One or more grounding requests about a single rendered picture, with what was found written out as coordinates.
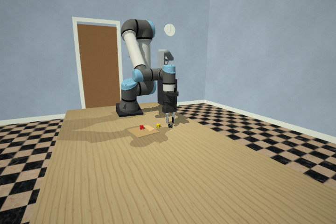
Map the tan flat mat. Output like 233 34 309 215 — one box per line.
127 125 160 138

